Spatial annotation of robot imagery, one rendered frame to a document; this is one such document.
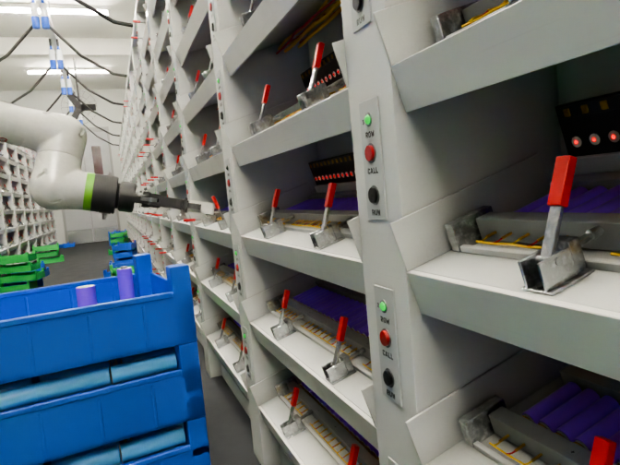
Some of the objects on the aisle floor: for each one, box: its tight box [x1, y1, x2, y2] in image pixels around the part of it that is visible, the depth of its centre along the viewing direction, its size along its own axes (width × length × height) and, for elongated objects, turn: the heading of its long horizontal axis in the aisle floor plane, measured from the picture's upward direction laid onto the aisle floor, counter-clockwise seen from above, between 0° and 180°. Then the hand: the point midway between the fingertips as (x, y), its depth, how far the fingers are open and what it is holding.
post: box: [208, 0, 321, 465], centre depth 121 cm, size 20×9×176 cm
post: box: [166, 0, 233, 378], centre depth 187 cm, size 20×9×176 cm
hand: (200, 207), depth 138 cm, fingers closed, pressing on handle
